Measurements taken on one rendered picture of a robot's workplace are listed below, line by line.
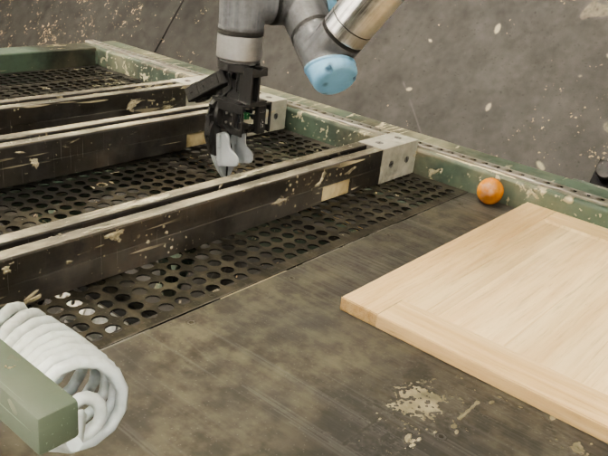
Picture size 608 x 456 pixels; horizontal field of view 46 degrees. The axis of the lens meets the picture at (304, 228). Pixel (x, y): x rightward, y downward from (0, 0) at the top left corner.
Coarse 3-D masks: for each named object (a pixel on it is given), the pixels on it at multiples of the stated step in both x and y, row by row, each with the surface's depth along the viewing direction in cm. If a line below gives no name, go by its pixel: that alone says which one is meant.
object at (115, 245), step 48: (384, 144) 139; (192, 192) 106; (240, 192) 108; (288, 192) 117; (0, 240) 85; (48, 240) 87; (96, 240) 90; (144, 240) 97; (192, 240) 104; (0, 288) 82; (48, 288) 87
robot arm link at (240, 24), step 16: (224, 0) 113; (240, 0) 112; (256, 0) 113; (272, 0) 114; (224, 16) 114; (240, 16) 113; (256, 16) 114; (272, 16) 116; (224, 32) 115; (240, 32) 114; (256, 32) 115
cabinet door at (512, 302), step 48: (480, 240) 114; (528, 240) 117; (576, 240) 119; (384, 288) 96; (432, 288) 98; (480, 288) 99; (528, 288) 101; (576, 288) 103; (432, 336) 86; (480, 336) 87; (528, 336) 89; (576, 336) 90; (528, 384) 79; (576, 384) 80
